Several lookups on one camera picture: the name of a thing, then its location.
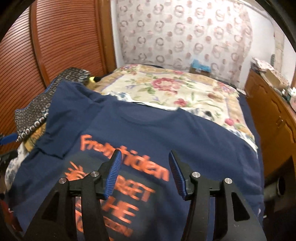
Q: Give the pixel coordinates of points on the ring-patterned sheer curtain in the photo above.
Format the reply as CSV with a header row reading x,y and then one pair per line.
x,y
174,34

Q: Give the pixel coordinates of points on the yellow plush toy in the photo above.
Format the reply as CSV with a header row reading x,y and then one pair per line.
x,y
93,82

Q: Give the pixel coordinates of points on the floral bed quilt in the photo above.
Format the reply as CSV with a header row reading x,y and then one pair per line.
x,y
171,89

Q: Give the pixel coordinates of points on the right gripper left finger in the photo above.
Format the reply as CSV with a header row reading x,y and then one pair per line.
x,y
56,218

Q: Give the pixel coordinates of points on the wooden sideboard cabinet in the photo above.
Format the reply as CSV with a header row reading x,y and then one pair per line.
x,y
274,121

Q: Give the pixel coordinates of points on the navy blue printed t-shirt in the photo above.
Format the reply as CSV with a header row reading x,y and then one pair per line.
x,y
83,130

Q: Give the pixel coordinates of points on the blue box behind bed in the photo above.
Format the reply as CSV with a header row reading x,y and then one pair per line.
x,y
198,68

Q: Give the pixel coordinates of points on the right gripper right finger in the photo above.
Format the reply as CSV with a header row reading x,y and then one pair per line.
x,y
234,218

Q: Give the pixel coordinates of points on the cardboard box on cabinet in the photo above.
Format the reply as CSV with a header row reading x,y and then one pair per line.
x,y
276,79

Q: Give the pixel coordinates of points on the grey ring-patterned cushion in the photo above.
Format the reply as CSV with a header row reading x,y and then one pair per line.
x,y
31,117

